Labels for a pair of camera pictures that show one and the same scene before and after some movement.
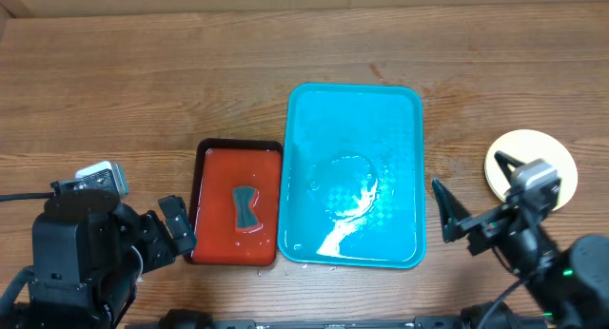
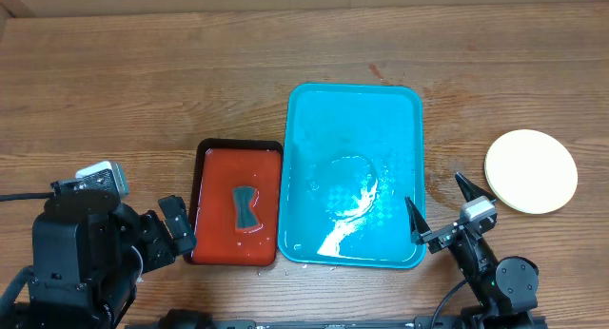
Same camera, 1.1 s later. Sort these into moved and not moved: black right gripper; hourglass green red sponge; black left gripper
Moved: black right gripper
Not moved: black left gripper; hourglass green red sponge
